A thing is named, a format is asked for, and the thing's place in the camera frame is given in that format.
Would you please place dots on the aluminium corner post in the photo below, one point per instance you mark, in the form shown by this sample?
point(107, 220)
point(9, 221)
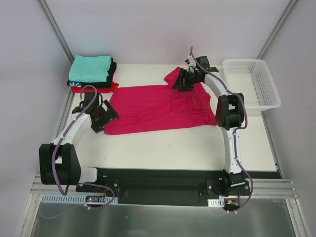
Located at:
point(277, 27)
point(56, 29)

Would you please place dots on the white cable duct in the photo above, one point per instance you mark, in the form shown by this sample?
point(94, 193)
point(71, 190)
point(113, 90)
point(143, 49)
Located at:
point(78, 199)
point(220, 202)

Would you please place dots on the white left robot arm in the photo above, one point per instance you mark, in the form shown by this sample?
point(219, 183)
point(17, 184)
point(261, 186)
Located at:
point(58, 160)

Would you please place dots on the black folded t shirt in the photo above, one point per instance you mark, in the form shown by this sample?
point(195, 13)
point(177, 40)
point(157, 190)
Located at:
point(106, 84)

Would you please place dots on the left white cable duct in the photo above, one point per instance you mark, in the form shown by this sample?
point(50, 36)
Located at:
point(78, 199)

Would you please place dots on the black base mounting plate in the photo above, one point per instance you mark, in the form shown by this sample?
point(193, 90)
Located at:
point(165, 187)

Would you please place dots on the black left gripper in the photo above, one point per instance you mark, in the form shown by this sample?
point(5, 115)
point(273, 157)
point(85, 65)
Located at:
point(103, 118)

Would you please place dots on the teal folded t shirt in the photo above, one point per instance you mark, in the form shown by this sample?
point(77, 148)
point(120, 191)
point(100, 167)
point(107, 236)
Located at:
point(90, 69)

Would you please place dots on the red folded t shirt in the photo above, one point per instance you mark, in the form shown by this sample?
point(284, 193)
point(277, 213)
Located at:
point(76, 89)

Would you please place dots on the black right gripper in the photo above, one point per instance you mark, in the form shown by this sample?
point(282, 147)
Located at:
point(185, 80)

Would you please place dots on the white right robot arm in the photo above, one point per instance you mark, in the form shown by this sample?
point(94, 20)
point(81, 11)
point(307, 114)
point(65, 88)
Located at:
point(230, 116)

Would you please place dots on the right aluminium corner post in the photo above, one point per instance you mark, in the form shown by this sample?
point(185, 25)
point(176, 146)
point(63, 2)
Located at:
point(277, 27)

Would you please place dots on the white plastic laundry basket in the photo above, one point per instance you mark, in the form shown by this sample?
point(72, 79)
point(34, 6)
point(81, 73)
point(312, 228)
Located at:
point(253, 79)

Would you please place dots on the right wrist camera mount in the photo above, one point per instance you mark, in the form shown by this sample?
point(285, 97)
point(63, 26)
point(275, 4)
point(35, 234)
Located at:
point(190, 62)

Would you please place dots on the right white cable duct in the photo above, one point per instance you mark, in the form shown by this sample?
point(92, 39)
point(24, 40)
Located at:
point(220, 202)

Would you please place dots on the left aluminium corner post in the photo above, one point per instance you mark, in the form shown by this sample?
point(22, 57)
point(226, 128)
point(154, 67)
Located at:
point(56, 29)

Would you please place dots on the pink t shirt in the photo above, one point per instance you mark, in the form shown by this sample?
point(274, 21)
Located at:
point(159, 107)

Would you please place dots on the aluminium frame rail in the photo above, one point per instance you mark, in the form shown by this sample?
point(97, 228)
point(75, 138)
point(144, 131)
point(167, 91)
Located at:
point(263, 188)

